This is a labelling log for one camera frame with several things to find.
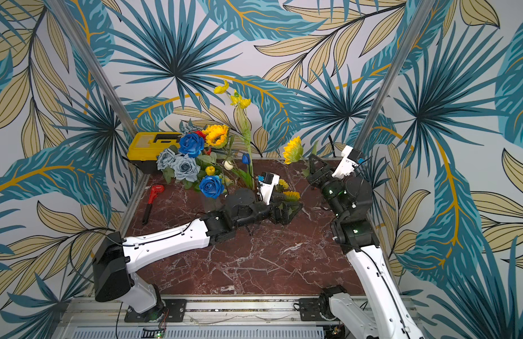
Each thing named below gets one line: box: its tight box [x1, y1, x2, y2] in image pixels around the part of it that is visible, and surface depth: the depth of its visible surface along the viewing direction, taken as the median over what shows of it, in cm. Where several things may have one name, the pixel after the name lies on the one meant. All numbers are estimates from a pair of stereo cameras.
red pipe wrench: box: [142, 184, 165, 225], surface depth 105 cm
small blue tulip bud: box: [241, 152, 251, 165], surface depth 82 cm
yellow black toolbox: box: [126, 131, 183, 174], surface depth 105 cm
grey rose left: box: [156, 147, 176, 171], surface depth 73 cm
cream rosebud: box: [221, 160, 234, 171], surface depth 81 cm
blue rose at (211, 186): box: [199, 175, 225, 200], surface depth 55 cm
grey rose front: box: [171, 153, 201, 183], surface depth 71 cm
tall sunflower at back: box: [202, 124, 229, 150], surface depth 70 cm
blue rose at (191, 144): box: [178, 132, 205, 158], surface depth 64 cm
